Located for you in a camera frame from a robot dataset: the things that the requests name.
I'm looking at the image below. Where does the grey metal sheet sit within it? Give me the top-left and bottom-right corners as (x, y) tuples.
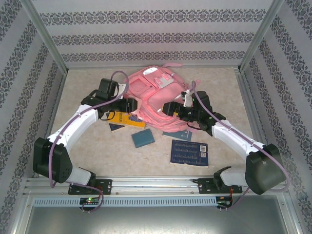
(14, 206), (300, 234)

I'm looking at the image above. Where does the aluminium corner post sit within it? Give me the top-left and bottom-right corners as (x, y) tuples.
(19, 0), (69, 74)
(238, 0), (285, 73)

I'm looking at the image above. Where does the teal book with barcode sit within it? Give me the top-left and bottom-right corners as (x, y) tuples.
(162, 128), (193, 142)

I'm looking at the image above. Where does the aluminium frame rail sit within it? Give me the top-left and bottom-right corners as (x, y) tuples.
(65, 63), (242, 71)
(33, 69), (69, 177)
(235, 69), (277, 176)

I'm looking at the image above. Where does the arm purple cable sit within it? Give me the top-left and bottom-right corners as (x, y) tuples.
(48, 70), (129, 213)
(191, 80), (291, 211)

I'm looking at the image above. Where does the plain navy book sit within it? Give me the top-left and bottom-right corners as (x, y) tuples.
(109, 123), (127, 132)

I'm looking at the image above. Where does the small teal notebook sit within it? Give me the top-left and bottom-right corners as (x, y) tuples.
(131, 129), (156, 149)

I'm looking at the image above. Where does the navy book with QR code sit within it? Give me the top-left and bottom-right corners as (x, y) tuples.
(170, 139), (209, 168)

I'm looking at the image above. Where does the slotted grey cable tray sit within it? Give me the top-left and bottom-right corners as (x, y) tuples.
(33, 196), (217, 207)

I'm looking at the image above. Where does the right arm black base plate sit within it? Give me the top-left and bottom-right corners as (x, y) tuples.
(196, 177), (243, 195)

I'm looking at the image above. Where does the right gripper thin black cable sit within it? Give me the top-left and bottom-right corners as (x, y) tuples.
(186, 120), (208, 131)

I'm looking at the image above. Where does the pink backpack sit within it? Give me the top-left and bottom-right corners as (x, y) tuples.
(121, 62), (202, 130)

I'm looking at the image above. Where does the aluminium mounting rail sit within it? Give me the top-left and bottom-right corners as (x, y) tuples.
(23, 176), (286, 195)

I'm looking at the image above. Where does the gripper thin black cable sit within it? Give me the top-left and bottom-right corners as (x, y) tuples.
(98, 112), (115, 121)
(186, 120), (208, 131)

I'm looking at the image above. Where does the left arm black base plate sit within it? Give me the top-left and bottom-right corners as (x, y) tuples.
(68, 179), (113, 195)

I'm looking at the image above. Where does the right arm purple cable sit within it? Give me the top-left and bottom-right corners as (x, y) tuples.
(191, 80), (291, 211)

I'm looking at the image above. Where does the yellow book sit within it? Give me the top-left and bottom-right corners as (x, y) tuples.
(108, 111), (146, 129)

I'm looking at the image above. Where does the left gripper thin black cable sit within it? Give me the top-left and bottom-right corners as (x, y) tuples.
(98, 112), (115, 121)

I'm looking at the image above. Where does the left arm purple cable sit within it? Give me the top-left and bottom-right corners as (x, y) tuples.
(48, 70), (129, 213)

